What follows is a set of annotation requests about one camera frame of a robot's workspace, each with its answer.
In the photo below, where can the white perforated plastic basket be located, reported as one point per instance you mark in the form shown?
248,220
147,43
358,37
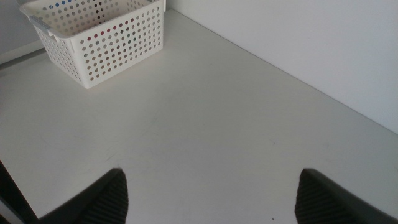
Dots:
87,82

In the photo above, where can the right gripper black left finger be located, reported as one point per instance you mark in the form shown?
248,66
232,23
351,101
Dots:
105,202

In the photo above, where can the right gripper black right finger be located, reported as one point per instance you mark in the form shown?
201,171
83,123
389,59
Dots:
320,202

